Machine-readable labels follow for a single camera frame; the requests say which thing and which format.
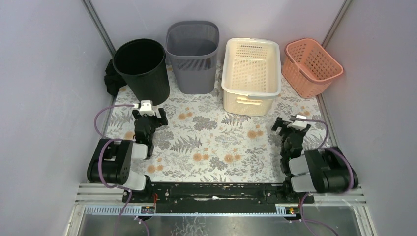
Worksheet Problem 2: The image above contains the cream plastic laundry basket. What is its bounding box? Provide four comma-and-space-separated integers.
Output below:
223, 91, 275, 116

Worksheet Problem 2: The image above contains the white perforated plastic basket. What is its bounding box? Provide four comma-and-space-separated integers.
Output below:
221, 38, 281, 100

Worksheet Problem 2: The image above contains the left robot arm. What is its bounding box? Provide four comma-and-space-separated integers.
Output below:
87, 108, 168, 188

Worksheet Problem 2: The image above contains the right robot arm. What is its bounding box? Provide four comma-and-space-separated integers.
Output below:
271, 115, 359, 203

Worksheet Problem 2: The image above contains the black cloth in corner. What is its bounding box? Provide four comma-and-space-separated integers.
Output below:
104, 59, 127, 96

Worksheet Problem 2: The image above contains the floral patterned table mat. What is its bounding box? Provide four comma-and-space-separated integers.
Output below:
105, 63, 330, 184

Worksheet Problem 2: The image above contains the black round waste bin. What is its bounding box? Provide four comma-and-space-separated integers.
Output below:
113, 38, 170, 105

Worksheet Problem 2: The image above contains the pink perforated plastic basket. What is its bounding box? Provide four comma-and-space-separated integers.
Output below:
282, 38, 344, 99

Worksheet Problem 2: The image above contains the grey ribbed waste bin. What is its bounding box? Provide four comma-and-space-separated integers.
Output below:
165, 21, 219, 94

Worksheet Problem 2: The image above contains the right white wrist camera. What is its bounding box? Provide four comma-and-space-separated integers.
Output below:
287, 115, 308, 130

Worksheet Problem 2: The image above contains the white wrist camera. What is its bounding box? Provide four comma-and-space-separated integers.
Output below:
287, 115, 308, 130
133, 100, 156, 116

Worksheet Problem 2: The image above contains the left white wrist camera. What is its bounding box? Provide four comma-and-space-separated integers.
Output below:
133, 100, 156, 116

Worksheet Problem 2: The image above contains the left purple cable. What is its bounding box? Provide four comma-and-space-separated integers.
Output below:
93, 104, 136, 236

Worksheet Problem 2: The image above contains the purple cable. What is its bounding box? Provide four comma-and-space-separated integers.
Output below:
93, 104, 136, 236
295, 119, 355, 236

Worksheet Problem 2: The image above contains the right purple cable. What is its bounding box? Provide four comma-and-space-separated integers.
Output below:
295, 119, 355, 236

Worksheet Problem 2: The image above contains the aluminium frame rail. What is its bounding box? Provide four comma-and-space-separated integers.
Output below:
75, 184, 366, 217

